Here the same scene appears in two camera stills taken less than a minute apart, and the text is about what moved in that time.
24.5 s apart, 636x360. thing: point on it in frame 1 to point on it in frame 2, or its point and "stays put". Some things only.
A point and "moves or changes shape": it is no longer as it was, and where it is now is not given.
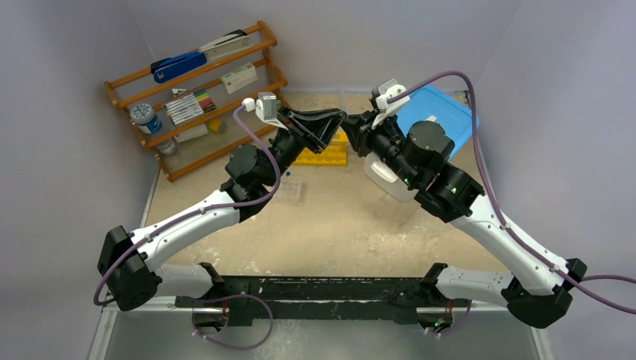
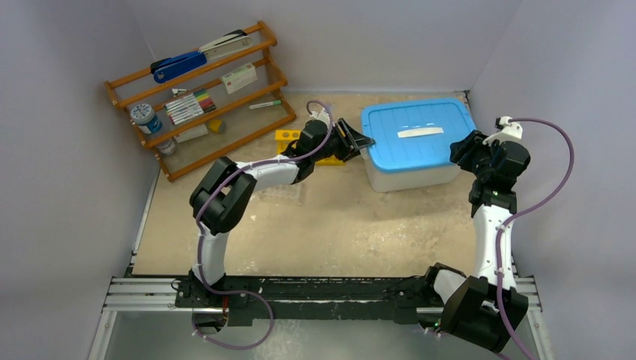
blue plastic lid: (455, 118) moves or changes shape
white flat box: (196, 132) stays put
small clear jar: (166, 148) stays put
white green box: (239, 78) stays put
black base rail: (241, 298) stays put
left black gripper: (319, 127) to (352, 144)
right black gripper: (370, 133) to (466, 154)
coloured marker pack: (190, 106) stays put
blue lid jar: (145, 118) stays put
